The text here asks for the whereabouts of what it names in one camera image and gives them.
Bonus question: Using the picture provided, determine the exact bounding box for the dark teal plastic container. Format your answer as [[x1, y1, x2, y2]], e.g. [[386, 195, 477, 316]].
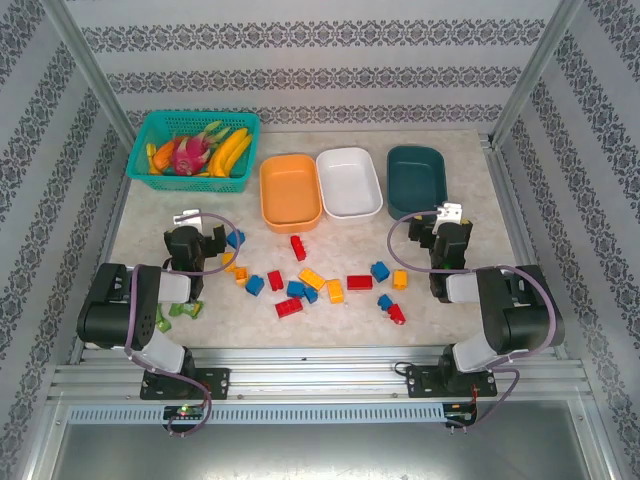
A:
[[385, 144, 449, 221]]

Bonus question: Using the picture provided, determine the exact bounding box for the teal plastic basket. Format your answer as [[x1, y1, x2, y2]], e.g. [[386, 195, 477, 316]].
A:
[[124, 109, 262, 194]]

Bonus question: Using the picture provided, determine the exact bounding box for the white plastic container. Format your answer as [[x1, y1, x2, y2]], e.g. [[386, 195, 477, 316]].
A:
[[314, 146, 385, 224]]

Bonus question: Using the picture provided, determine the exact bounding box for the orange plastic container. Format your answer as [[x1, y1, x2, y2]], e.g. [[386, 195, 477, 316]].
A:
[[258, 153, 324, 235]]

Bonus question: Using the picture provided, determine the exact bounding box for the yellow toy banana bunch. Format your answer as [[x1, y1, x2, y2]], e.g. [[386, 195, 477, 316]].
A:
[[207, 127, 254, 179]]

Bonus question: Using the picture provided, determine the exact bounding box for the pink toy dragon fruit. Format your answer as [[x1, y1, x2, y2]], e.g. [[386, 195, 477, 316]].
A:
[[169, 120, 231, 176]]

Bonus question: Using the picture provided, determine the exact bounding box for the orange toy fruit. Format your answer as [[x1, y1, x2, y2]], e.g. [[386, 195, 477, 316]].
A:
[[152, 140, 176, 171]]

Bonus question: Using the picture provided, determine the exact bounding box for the small yellow toy fruit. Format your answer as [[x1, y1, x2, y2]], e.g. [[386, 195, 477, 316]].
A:
[[144, 143, 164, 175]]

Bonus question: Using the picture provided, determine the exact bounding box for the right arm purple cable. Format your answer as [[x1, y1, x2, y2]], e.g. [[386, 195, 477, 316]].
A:
[[388, 209, 559, 431]]

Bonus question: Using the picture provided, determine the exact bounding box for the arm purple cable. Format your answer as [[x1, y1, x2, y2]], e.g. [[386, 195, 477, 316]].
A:
[[388, 209, 559, 431], [122, 212, 246, 439]]

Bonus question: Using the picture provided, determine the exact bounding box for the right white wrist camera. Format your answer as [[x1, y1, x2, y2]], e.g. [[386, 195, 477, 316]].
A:
[[433, 202, 464, 227]]

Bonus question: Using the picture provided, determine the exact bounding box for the aluminium side rail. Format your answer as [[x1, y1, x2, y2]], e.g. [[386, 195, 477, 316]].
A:
[[68, 169, 134, 366], [479, 134, 569, 361]]

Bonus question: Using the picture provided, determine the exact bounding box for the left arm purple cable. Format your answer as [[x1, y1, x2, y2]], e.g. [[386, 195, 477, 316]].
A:
[[122, 212, 246, 439]]

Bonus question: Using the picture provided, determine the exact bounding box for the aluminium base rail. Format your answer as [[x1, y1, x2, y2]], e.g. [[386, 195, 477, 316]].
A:
[[47, 346, 586, 401]]

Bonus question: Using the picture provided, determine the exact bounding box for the white slotted cable duct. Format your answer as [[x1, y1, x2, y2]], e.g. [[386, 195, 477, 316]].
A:
[[66, 403, 447, 425]]

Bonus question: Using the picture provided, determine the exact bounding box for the aluminium frame post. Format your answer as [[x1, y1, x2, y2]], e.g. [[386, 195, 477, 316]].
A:
[[487, 0, 586, 149], [39, 0, 144, 151]]

